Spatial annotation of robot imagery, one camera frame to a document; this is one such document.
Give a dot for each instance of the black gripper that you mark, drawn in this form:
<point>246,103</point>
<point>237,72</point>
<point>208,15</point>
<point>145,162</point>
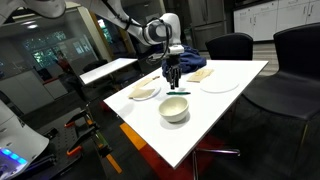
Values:
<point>173,63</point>

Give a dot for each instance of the green pen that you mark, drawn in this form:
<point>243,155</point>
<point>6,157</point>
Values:
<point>178,93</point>

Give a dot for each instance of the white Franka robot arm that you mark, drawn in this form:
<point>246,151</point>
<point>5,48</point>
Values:
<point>156,31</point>

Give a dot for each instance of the crumpled blue cloth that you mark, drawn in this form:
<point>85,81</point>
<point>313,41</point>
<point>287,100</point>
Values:
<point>191,61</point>

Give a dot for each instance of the white plate under napkin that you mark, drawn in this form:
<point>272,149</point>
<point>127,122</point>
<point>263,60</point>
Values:
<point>152,94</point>

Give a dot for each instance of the large brown paper napkin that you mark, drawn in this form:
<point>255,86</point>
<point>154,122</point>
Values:
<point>144,83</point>

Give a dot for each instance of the brown napkin lying on plate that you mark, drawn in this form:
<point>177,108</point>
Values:
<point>141,93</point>

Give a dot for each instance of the empty white plate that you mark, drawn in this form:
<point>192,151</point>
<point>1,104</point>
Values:
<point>218,86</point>

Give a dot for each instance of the black chair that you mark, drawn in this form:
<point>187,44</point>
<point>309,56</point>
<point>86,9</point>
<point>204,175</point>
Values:
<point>230,46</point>
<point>293,66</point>

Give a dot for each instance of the stainless steel refrigerator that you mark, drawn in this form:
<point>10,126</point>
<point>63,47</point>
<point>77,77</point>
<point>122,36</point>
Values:
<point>206,20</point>

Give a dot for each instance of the white side table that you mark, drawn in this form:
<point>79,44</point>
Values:
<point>106,68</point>

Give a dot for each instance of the black orange bar clamp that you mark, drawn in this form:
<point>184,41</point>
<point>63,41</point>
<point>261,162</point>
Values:
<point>83,141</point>
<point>78,118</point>

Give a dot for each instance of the white kitchen cabinets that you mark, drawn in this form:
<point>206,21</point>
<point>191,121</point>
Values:
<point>266,20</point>

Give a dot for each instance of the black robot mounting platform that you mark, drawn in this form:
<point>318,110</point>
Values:
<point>60,141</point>

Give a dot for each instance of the metal table leg frame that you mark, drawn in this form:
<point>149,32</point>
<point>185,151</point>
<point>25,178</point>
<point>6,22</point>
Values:
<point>216,151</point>

